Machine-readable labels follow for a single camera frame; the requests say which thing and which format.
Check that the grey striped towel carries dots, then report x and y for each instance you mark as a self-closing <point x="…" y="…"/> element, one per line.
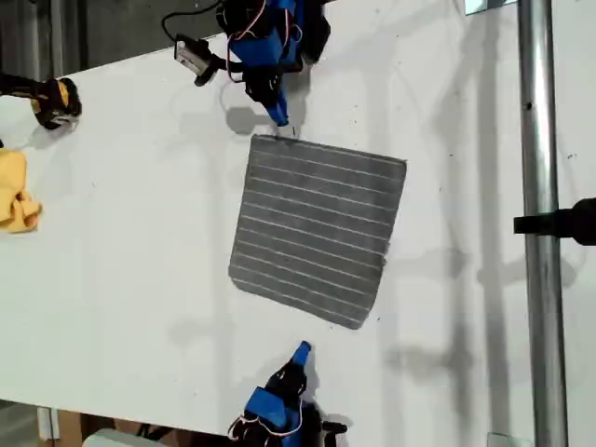
<point x="316" y="233"/>

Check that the white box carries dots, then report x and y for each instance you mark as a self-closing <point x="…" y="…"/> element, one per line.
<point x="116" y="438"/>

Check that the black yellow power tool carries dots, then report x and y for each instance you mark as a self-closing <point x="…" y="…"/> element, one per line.
<point x="51" y="104"/>

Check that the yellow cloth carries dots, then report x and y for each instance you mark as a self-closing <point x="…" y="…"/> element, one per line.
<point x="14" y="195"/>

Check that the black clamp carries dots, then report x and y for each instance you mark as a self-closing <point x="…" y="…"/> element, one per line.
<point x="559" y="223"/>

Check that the black camera stalk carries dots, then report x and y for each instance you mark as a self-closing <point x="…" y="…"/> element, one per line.
<point x="209" y="70"/>

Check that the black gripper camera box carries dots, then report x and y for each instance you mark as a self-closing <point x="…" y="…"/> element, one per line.
<point x="191" y="53"/>
<point x="333" y="427"/>

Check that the white table bracket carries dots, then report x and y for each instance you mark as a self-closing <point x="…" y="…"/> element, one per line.
<point x="48" y="423"/>

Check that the steel post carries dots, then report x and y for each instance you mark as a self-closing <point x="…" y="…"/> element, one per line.
<point x="540" y="139"/>

